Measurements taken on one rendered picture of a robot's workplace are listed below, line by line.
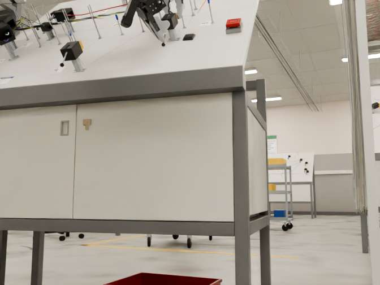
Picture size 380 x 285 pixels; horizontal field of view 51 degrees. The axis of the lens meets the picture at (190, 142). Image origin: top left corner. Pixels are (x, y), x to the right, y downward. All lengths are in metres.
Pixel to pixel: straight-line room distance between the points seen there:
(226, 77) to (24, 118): 0.76
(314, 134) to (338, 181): 1.53
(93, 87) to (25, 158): 0.37
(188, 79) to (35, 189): 0.66
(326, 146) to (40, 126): 11.24
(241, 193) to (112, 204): 0.42
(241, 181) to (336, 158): 11.13
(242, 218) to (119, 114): 0.53
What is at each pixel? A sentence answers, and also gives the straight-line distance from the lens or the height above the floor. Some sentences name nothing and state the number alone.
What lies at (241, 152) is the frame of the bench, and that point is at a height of 0.61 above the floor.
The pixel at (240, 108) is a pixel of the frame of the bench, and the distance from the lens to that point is 1.24.
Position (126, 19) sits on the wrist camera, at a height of 1.04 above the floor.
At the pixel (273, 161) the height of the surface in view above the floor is 1.03.
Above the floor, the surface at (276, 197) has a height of 0.51.
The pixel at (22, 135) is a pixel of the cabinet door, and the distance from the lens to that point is 1.57.
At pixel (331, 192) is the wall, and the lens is 12.27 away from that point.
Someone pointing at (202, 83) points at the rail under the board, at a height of 0.82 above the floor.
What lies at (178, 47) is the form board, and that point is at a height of 1.00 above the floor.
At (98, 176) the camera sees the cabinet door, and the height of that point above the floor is 0.54.
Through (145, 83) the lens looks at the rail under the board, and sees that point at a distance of 1.31.
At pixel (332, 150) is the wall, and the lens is 12.35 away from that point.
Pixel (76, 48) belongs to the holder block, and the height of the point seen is 0.98.
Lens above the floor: 0.47
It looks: 8 degrees up
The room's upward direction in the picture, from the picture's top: straight up
